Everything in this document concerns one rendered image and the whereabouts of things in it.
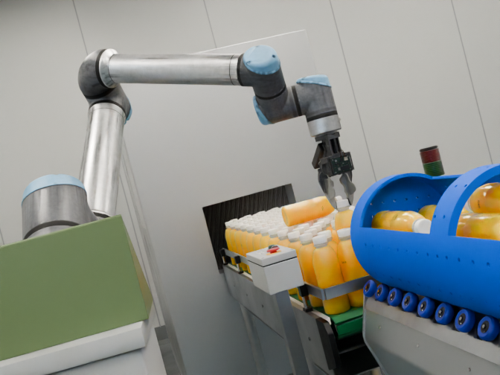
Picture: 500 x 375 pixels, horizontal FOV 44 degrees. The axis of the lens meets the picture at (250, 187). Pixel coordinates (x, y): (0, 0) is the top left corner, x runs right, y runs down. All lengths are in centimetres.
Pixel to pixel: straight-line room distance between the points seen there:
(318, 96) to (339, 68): 428
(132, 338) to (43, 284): 21
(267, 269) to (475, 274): 72
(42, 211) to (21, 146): 454
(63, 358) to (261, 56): 89
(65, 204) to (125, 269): 25
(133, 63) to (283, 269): 72
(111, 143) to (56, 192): 41
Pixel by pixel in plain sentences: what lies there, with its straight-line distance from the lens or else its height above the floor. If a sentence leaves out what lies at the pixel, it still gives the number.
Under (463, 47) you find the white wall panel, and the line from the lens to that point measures 645.
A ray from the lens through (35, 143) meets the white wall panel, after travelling 595.
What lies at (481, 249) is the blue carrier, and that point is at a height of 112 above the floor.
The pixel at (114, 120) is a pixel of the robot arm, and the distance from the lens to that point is 192.
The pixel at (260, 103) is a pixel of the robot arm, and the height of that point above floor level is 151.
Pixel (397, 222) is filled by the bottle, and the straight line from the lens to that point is 144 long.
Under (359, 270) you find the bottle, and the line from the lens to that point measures 173.
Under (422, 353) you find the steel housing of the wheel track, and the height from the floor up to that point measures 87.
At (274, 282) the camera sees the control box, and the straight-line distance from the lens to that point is 168.
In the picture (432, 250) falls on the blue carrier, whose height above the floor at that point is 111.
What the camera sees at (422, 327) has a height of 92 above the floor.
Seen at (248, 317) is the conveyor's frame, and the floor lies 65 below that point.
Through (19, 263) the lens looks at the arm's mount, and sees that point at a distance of 131.
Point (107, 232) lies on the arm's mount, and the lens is 128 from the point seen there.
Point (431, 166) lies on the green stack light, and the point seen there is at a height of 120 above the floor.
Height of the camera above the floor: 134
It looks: 2 degrees down
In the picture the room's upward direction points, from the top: 15 degrees counter-clockwise
